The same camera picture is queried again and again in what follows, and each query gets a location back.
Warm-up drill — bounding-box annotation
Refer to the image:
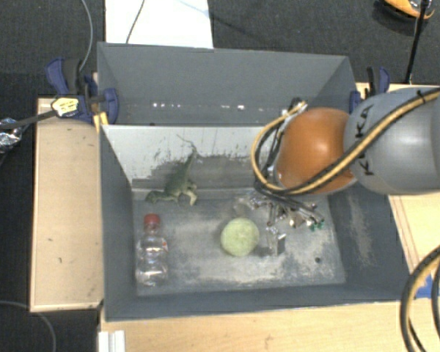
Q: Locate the pale green ball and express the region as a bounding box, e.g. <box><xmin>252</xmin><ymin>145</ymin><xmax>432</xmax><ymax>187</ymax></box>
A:
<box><xmin>220</xmin><ymin>217</ymin><xmax>261</xmax><ymax>258</ymax></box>

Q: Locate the clear glass thing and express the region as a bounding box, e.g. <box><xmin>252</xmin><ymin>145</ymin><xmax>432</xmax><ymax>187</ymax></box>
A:
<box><xmin>233</xmin><ymin>192</ymin><xmax>265</xmax><ymax>218</ymax></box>

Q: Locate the grey metal bin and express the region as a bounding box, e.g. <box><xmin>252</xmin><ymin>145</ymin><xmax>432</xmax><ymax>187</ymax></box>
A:
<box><xmin>96</xmin><ymin>41</ymin><xmax>412</xmax><ymax>323</ymax></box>

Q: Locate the green toy lizard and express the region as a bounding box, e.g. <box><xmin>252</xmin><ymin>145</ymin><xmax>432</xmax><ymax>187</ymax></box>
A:
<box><xmin>144</xmin><ymin>133</ymin><xmax>199</xmax><ymax>208</ymax></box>

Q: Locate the clear plastic bottle red cap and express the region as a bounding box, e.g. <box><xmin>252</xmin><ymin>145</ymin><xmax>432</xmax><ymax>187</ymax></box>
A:
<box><xmin>134</xmin><ymin>213</ymin><xmax>170</xmax><ymax>287</ymax></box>

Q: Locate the pale wood flat board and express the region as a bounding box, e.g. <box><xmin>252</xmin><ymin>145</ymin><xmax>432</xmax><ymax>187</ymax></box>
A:
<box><xmin>29</xmin><ymin>95</ymin><xmax>106</xmax><ymax>313</ymax></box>

